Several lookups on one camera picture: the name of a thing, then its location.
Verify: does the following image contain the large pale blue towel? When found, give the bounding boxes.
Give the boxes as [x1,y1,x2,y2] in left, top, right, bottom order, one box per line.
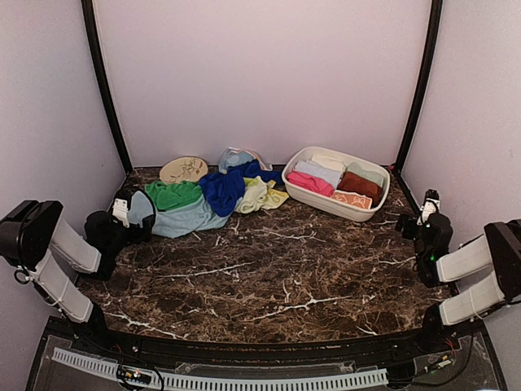
[294,160,343,188]

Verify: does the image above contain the pink towel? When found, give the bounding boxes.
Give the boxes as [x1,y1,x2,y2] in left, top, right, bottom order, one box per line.
[287,170,335,197]

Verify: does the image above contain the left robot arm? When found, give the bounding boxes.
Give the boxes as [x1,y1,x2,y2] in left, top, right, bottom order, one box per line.
[1,199,156,355]

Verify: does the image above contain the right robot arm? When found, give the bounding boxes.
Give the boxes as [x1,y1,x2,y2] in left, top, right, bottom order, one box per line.
[396,213,520,354]

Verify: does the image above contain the orange patterned rolled towel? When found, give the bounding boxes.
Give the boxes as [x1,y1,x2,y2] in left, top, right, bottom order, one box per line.
[331,191,373,209]

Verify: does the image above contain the brown rolled towel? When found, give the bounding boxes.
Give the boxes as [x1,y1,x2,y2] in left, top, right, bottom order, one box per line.
[337,172,383,206]

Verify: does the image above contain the white plastic basin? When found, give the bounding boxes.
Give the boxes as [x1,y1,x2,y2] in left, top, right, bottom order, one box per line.
[282,147,390,222]

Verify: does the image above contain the pale green rolled towel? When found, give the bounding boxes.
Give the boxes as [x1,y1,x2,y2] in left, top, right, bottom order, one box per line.
[345,161,386,187]

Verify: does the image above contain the grey-blue towel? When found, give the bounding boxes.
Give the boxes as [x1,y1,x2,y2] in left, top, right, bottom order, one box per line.
[127,191,229,239]

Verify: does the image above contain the beige bird-painted plate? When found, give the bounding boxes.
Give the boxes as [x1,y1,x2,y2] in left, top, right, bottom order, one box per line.
[160,156,208,185]

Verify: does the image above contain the white rolled towel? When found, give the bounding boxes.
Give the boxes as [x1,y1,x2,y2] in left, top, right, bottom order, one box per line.
[310,154,346,172]

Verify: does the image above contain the royal blue towel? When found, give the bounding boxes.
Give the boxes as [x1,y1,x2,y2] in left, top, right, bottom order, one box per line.
[197,160,282,217]

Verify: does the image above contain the light blue dotted towel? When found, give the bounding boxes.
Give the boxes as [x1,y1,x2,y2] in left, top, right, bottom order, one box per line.
[218,147,273,174]

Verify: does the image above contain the pale yellow patterned towel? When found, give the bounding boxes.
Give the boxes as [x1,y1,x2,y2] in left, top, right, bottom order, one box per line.
[234,176,289,214]

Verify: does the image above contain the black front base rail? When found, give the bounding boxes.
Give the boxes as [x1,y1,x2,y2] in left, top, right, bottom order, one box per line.
[71,326,462,367]

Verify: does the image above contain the white slotted cable duct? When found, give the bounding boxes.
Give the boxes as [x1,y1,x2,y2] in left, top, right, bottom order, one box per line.
[51,348,389,390]

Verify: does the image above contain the black right frame post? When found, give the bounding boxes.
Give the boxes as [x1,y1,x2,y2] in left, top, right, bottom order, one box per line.
[394,0,444,173]

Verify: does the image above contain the black frame post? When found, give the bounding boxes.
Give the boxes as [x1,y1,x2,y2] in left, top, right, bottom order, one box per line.
[81,0,134,175]
[394,0,444,173]

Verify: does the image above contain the black left frame post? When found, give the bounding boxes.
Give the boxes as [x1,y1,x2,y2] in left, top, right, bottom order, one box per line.
[81,0,134,175]

